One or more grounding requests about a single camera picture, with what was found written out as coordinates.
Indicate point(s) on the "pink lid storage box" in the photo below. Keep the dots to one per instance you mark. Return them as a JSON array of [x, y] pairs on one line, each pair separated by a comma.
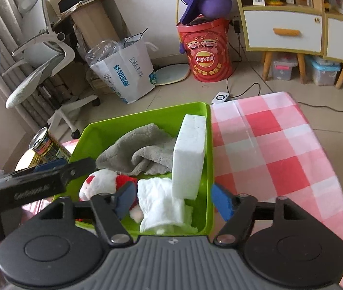
[[283, 68]]

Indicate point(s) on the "metal tin can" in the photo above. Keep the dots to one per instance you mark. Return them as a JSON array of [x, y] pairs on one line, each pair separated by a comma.
[[49, 149]]

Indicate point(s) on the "red checked tablecloth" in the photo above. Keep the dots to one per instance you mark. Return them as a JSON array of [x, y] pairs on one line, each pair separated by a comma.
[[265, 145]]

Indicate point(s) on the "green plastic basket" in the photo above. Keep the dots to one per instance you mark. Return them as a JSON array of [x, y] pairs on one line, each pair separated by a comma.
[[147, 114]]

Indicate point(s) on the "grey towel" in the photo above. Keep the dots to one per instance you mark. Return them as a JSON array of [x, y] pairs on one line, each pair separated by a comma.
[[135, 145]]

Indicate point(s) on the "white office chair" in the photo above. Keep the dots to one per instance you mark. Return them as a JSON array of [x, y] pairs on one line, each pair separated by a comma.
[[35, 75]]

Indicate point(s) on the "grey curtain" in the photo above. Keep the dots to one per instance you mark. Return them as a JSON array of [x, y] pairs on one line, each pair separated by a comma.
[[5, 12]]

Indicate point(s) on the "red printed bucket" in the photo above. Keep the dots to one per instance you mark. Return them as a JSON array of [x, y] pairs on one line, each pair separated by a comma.
[[206, 60]]

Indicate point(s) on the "black monitor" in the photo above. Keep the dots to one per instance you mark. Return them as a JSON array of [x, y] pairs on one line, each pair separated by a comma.
[[68, 0]]

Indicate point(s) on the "white sponge block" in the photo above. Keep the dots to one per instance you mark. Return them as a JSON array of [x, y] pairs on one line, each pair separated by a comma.
[[189, 163]]

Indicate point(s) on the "white cloth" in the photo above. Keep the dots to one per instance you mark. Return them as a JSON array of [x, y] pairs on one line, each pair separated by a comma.
[[159, 199]]

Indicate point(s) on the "blue lid storage box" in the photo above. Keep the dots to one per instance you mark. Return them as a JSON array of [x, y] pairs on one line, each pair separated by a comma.
[[322, 72]]

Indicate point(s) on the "wooden desk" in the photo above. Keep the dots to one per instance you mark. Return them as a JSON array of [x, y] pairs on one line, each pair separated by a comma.
[[96, 21]]

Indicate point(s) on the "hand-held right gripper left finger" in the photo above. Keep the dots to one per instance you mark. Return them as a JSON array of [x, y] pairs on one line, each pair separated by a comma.
[[126, 201]]

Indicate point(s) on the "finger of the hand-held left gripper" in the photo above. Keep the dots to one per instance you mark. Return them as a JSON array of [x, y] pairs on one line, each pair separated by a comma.
[[79, 170], [50, 166]]

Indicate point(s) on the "clear plastic bag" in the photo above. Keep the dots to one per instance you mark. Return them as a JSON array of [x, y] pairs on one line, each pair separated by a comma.
[[102, 51]]

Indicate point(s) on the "tall wooden shelf cabinet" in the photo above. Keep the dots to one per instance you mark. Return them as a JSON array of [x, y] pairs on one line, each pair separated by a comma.
[[259, 39]]

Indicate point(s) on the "white remote device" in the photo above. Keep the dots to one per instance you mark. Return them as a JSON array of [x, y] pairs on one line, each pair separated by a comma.
[[220, 97]]

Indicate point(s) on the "black power adapter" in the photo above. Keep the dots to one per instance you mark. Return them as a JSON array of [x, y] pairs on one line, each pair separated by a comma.
[[236, 26]]

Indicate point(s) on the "red and white plush toy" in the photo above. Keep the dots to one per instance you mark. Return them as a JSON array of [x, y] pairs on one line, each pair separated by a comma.
[[99, 182]]

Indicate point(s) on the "white paper bag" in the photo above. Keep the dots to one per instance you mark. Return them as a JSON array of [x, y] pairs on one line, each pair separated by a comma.
[[129, 72]]

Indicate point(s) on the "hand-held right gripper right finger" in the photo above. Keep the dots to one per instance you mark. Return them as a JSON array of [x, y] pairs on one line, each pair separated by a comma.
[[222, 202]]

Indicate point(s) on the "purple jump ball toy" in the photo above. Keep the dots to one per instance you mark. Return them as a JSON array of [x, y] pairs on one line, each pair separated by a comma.
[[213, 4]]

